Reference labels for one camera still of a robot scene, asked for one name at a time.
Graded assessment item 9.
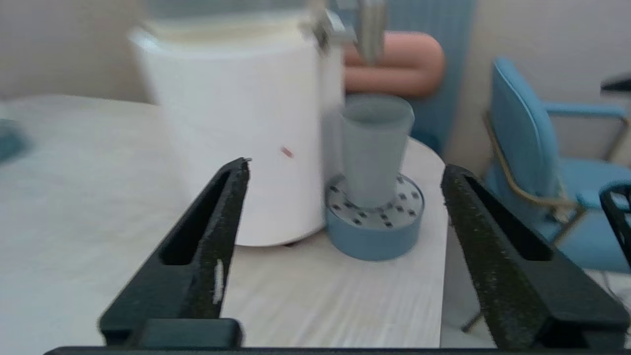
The pink sofa bolster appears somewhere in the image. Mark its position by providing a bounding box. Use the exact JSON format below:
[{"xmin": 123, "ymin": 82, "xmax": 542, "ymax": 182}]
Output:
[{"xmin": 344, "ymin": 32, "xmax": 446, "ymax": 98}]

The large clear water dispenser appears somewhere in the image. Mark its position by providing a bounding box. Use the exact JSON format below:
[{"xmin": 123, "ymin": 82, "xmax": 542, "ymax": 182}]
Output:
[{"xmin": 128, "ymin": 0, "xmax": 346, "ymax": 247}]

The blue-grey ribbed sofa backrest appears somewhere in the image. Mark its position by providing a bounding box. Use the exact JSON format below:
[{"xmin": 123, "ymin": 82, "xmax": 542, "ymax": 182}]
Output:
[{"xmin": 335, "ymin": 0, "xmax": 476, "ymax": 153}]

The grey plastic cup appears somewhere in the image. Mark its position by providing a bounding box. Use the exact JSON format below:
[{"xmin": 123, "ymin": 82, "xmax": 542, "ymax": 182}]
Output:
[{"xmin": 340, "ymin": 95, "xmax": 416, "ymax": 208}]

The light blue armchair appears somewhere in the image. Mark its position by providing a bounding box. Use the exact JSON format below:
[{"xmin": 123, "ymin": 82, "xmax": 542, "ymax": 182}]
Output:
[{"xmin": 482, "ymin": 57, "xmax": 631, "ymax": 273}]

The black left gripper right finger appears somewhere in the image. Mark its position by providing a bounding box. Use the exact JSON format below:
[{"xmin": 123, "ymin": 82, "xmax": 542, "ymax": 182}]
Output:
[{"xmin": 440, "ymin": 164, "xmax": 631, "ymax": 350}]

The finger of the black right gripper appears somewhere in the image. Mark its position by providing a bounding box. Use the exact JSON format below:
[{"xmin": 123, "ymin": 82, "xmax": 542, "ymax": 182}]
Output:
[{"xmin": 599, "ymin": 182, "xmax": 631, "ymax": 269}]

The large steel dispenser tap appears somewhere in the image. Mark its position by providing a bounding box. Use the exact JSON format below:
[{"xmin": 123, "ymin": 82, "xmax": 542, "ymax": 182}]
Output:
[{"xmin": 311, "ymin": 0, "xmax": 387, "ymax": 65}]

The large perforated drip tray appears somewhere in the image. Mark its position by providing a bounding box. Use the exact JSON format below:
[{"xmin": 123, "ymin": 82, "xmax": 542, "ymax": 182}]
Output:
[{"xmin": 324, "ymin": 173, "xmax": 425, "ymax": 262}]

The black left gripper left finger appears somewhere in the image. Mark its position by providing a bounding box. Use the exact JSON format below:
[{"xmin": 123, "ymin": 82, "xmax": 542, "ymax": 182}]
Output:
[{"xmin": 98, "ymin": 158, "xmax": 252, "ymax": 346}]

